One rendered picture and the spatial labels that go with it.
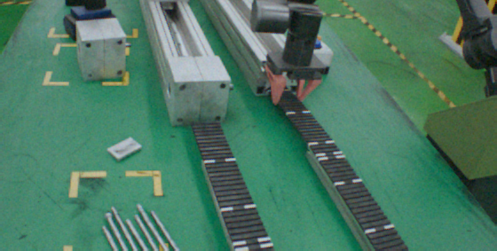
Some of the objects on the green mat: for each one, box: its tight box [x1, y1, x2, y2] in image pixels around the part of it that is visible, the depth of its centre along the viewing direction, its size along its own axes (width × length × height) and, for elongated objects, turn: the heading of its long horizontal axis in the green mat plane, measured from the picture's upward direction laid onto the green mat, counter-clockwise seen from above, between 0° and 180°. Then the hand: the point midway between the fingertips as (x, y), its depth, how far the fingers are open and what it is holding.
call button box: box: [313, 41, 333, 75], centre depth 103 cm, size 8×10×6 cm
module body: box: [134, 0, 215, 96], centre depth 114 cm, size 80×10×8 cm, turn 5°
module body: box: [185, 0, 298, 96], centre depth 120 cm, size 80×10×8 cm, turn 5°
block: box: [164, 56, 233, 126], centre depth 80 cm, size 9×12×10 cm
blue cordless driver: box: [50, 0, 116, 42], centre depth 97 cm, size 8×20×22 cm, turn 118°
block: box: [75, 18, 131, 82], centre depth 88 cm, size 10×11×10 cm
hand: (287, 99), depth 86 cm, fingers closed on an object, 5 cm apart
